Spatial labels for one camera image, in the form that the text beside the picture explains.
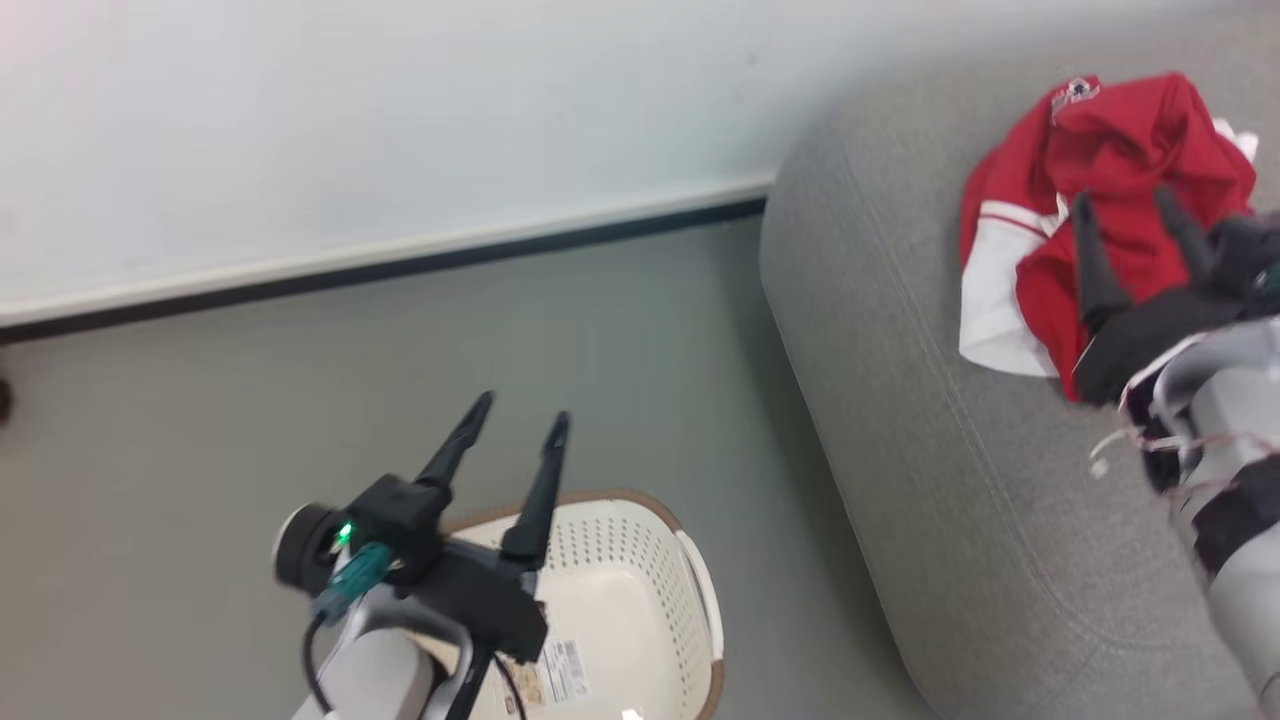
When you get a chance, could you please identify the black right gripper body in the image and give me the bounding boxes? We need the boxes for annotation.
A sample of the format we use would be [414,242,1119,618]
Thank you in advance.
[1074,289,1247,405]

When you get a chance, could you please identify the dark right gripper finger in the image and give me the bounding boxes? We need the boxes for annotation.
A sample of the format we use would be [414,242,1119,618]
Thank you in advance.
[1154,184,1217,287]
[1071,191,1132,327]

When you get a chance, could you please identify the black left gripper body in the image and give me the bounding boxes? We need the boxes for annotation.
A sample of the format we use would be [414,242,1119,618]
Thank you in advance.
[424,544,550,665]

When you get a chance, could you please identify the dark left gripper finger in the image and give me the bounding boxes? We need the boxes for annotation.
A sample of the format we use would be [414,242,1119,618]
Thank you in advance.
[499,411,572,572]
[414,391,497,492]

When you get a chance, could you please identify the white basket sticker label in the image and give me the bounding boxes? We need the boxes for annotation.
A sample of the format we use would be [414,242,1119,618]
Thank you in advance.
[498,640,593,714]

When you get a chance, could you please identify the beige perforated laundry basket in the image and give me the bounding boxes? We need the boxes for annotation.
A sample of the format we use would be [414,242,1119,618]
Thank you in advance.
[400,488,726,720]

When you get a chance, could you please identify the white black baseboard strip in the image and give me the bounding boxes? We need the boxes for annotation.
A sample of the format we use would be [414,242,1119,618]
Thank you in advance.
[0,178,777,346]

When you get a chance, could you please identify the grey fabric sofa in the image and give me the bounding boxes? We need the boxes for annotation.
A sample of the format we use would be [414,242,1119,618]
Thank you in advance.
[758,10,1280,720]

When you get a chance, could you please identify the red white right arm wires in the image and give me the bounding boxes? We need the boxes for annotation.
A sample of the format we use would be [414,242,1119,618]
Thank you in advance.
[1090,335,1280,501]

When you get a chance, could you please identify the teal left cable connector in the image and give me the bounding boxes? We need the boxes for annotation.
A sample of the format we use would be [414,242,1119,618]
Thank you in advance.
[314,541,397,623]

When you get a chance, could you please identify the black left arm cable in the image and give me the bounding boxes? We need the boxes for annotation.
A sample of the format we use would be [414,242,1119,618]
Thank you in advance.
[303,610,531,720]

